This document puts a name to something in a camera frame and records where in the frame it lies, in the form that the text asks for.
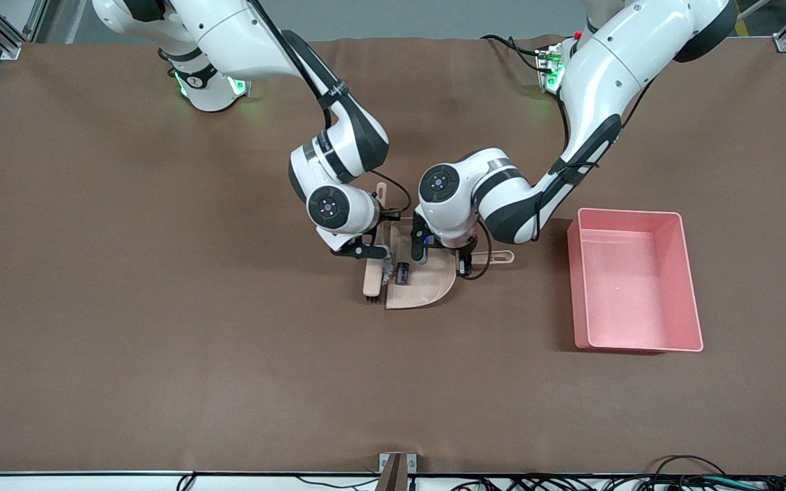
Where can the beige plastic dustpan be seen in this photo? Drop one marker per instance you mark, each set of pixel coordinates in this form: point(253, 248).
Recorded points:
point(427, 286)

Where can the black electronic component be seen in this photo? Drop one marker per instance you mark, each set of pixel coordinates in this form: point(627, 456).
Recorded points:
point(403, 274)

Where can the beige brush with black bristles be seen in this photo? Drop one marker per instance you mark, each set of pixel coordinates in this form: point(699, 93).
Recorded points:
point(371, 276)

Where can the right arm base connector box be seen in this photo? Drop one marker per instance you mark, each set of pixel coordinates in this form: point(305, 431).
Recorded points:
point(237, 85)

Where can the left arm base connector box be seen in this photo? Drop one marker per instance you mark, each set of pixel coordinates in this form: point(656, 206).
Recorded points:
point(551, 68)

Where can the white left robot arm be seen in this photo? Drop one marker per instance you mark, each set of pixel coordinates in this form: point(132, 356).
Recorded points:
point(611, 82)

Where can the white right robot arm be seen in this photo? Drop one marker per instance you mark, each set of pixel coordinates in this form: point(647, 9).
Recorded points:
point(243, 34)

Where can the pink plastic bin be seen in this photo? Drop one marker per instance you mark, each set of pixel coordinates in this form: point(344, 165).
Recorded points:
point(632, 286)

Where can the brown table mat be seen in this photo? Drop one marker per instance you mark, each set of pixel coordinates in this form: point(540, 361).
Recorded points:
point(161, 341)

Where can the metal table edge bracket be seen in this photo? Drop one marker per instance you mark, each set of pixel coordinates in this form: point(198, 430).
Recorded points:
point(393, 470)

